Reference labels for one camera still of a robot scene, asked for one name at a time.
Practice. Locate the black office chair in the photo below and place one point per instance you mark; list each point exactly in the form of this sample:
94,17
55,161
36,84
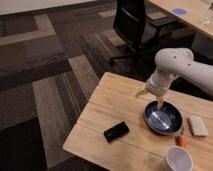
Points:
140,33

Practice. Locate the clear drinking glass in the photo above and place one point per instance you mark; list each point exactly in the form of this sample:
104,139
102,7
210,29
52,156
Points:
209,12

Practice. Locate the blue round disc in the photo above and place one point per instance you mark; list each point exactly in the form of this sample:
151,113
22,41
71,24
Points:
179,11

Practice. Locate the dark ceramic bowl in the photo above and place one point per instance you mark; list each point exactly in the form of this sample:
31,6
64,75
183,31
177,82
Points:
166,121

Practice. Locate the white plastic cup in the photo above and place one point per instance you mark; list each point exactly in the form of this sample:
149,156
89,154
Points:
177,158

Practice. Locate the beige sponge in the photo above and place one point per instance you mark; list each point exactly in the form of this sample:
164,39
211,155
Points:
197,126

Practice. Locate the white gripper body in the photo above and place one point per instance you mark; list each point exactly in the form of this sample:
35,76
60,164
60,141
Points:
158,85

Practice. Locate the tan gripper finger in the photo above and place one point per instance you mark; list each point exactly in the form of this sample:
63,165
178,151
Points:
160,102
141,92

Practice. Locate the orange carrot toy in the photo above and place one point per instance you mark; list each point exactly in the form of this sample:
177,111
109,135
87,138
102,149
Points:
180,141

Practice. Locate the black rectangular box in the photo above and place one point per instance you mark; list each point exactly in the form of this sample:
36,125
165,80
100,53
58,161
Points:
116,131

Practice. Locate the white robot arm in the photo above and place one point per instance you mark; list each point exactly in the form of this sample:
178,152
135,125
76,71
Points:
172,63

